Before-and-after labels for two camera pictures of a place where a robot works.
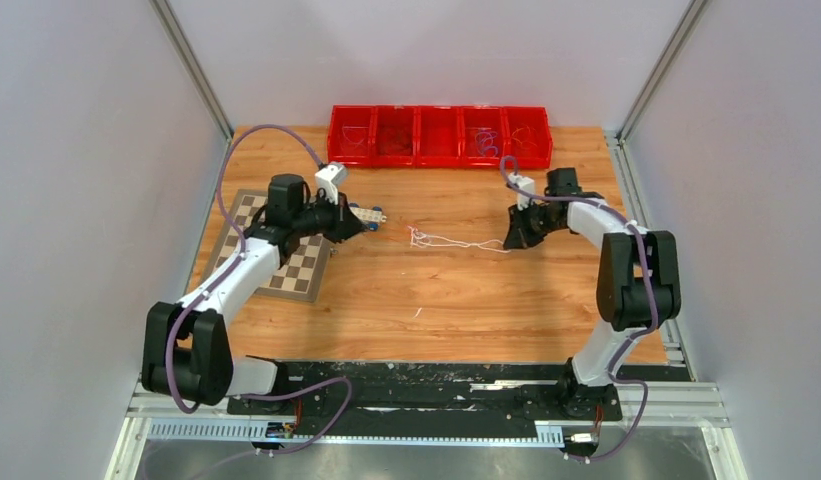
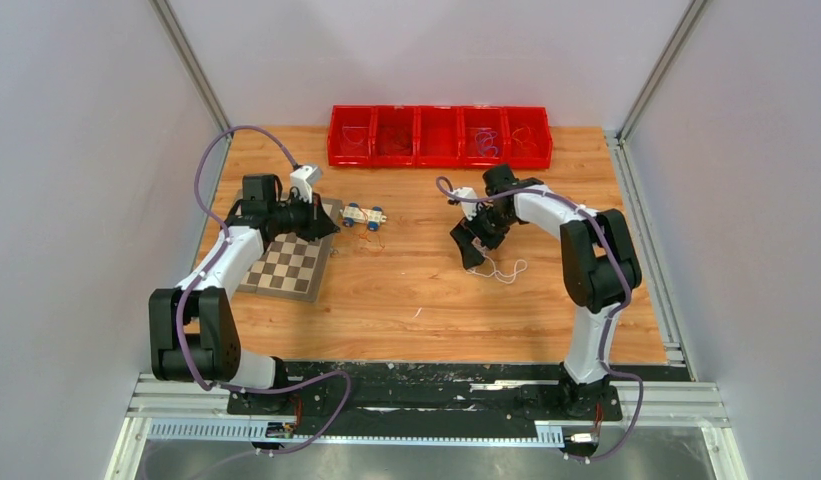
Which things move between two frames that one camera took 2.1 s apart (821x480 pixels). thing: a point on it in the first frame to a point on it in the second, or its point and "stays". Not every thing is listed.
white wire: x=419 y=240 to x=501 y=273
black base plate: x=425 y=398 stays
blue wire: x=484 y=140 stays
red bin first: x=352 y=134 stays
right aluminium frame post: x=686 y=22 stays
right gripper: x=519 y=236 to x=471 y=255
